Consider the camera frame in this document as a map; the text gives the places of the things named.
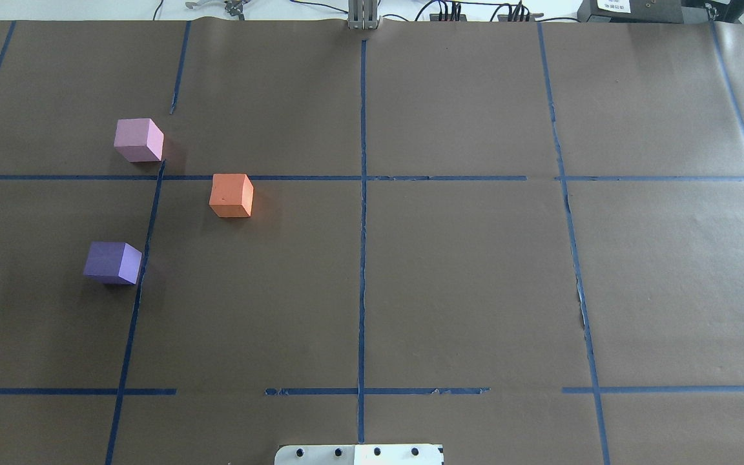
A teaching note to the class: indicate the orange foam cube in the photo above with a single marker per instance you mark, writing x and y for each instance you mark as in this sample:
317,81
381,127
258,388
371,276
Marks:
231,195

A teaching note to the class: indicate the pink foam cube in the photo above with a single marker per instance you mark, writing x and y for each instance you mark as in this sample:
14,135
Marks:
139,140

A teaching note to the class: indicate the purple foam cube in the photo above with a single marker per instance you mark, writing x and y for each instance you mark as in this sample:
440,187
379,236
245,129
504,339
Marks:
113,263

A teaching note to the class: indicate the black box device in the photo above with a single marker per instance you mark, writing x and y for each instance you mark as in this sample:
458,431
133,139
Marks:
665,12

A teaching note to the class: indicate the grey aluminium frame post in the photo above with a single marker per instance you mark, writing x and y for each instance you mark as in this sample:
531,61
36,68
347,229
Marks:
363,14

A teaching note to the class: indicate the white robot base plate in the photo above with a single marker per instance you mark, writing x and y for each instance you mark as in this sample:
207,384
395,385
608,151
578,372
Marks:
361,454

